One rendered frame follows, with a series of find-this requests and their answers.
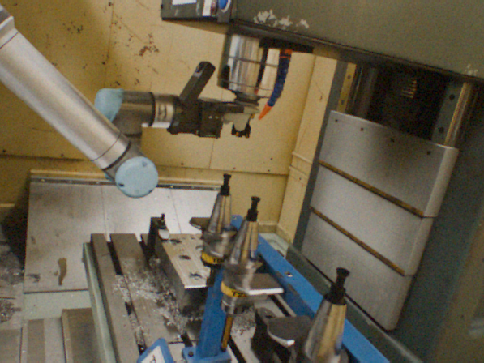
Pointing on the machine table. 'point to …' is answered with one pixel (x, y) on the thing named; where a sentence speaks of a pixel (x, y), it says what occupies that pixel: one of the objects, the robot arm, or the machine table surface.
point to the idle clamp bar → (267, 332)
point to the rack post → (210, 330)
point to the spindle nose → (246, 66)
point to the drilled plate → (182, 283)
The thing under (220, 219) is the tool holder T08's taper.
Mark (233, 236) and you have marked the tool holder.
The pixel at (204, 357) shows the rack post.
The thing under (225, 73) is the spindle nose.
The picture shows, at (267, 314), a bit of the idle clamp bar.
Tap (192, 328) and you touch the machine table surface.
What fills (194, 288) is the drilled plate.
